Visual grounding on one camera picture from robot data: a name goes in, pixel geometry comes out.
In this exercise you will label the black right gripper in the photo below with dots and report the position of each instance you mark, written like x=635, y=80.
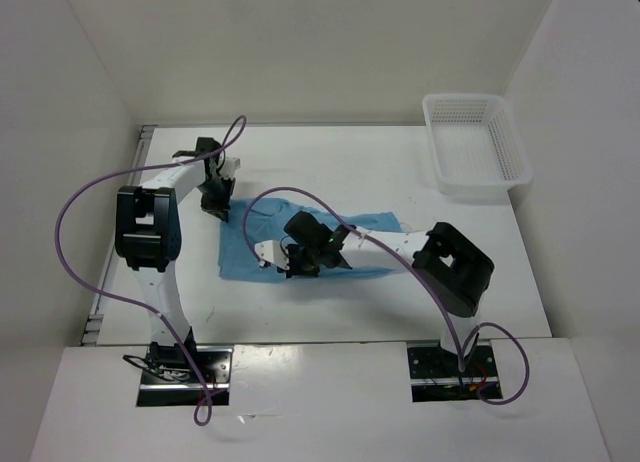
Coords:
x=293, y=270

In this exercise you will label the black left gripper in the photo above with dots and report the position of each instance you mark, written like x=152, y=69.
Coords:
x=220, y=207

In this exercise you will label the light blue shorts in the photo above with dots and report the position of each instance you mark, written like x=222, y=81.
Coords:
x=266, y=222

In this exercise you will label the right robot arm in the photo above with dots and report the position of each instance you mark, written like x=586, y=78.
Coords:
x=454, y=271

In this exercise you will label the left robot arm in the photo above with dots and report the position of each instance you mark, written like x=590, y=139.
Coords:
x=148, y=237

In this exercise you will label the white plastic basket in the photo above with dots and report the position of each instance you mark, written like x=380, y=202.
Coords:
x=475, y=146

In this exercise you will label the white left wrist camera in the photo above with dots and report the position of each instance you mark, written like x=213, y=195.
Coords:
x=229, y=167

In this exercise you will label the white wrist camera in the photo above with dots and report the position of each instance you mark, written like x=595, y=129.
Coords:
x=229, y=167
x=272, y=253

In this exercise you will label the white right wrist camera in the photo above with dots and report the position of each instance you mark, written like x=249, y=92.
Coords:
x=272, y=253

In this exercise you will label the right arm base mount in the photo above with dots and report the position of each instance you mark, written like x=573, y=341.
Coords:
x=434, y=375

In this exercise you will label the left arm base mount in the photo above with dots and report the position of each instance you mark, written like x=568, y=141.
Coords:
x=174, y=387

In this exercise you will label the aluminium table edge rail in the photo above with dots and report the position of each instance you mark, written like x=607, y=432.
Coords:
x=94, y=321

